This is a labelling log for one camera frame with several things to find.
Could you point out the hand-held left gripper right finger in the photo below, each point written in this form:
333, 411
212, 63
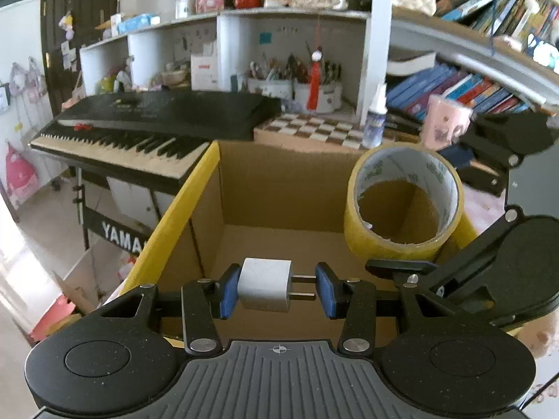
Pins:
329, 292

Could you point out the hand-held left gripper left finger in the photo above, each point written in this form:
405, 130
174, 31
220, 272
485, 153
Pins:
228, 292

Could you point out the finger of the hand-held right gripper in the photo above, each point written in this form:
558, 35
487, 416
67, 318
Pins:
401, 265
502, 135

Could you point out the white charger plug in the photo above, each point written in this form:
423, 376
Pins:
264, 283

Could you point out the yellow tape roll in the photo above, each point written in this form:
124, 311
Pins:
362, 235

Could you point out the yellow cardboard box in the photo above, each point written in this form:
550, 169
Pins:
279, 192

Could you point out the person's right hand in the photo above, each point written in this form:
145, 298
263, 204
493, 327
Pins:
543, 336

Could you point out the black flat box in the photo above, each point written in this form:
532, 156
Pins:
480, 181

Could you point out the pink printed cup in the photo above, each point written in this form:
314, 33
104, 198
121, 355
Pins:
445, 122

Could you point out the white low cabinet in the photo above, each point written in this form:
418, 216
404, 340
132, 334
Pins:
135, 205

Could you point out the small clear spray bottle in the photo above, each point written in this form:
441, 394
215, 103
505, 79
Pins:
374, 122

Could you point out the black keyboard stand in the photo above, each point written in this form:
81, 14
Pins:
113, 231

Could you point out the brown cardboard box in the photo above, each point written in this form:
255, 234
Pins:
91, 270

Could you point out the brown white chessboard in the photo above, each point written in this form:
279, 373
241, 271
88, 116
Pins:
314, 128

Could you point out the white bookshelf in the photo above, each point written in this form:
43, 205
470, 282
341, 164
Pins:
380, 17

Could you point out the black electronic keyboard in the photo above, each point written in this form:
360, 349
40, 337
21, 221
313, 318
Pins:
144, 122

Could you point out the red tassel ornament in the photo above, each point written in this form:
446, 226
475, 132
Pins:
313, 83

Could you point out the white round brush holder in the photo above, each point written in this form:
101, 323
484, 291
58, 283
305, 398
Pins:
279, 89

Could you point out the white red box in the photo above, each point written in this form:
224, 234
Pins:
204, 74

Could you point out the pink backpack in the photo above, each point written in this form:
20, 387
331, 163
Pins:
19, 179

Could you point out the white desk shelf unit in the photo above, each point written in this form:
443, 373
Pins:
236, 39

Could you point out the blue tissue pack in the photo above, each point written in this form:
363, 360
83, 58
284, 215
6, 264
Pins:
137, 24

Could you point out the pink white hanging bag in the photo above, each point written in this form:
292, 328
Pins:
36, 78
17, 80

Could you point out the small plush toy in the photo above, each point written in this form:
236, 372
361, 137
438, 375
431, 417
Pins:
66, 24

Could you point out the dark wooden door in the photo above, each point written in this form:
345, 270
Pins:
87, 4

